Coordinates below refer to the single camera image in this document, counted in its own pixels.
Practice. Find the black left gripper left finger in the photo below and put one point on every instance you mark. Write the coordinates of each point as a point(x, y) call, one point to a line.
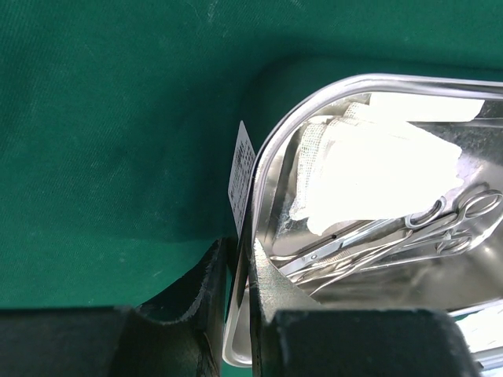
point(178, 332)

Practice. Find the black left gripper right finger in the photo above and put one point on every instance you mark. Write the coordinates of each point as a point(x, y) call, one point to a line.
point(292, 335)

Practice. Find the steel instrument tray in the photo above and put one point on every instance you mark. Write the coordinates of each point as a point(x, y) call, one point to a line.
point(460, 284)

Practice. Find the steel surgical scissors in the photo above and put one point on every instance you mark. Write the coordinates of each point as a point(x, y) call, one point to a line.
point(436, 219)

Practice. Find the green surgical cloth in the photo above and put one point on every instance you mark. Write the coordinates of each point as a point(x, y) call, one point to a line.
point(119, 121)

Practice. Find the steel tweezers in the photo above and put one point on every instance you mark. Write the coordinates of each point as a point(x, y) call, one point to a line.
point(333, 262)

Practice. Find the white tray label sticker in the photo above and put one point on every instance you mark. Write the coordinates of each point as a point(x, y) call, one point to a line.
point(240, 176)

